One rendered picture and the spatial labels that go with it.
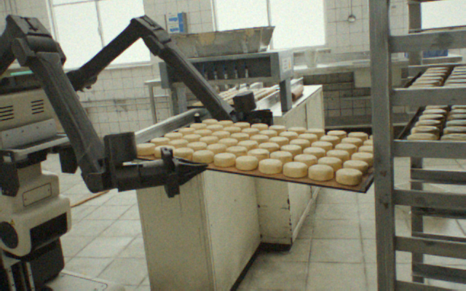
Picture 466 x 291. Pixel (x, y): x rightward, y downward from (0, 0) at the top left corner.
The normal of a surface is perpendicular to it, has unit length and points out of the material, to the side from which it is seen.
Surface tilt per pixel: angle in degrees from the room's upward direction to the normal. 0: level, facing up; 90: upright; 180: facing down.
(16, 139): 91
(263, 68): 90
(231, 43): 115
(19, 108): 98
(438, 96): 90
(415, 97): 90
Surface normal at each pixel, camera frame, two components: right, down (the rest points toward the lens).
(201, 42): -0.27, 0.62
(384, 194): -0.47, 0.23
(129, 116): -0.22, 0.22
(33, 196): 0.88, 0.16
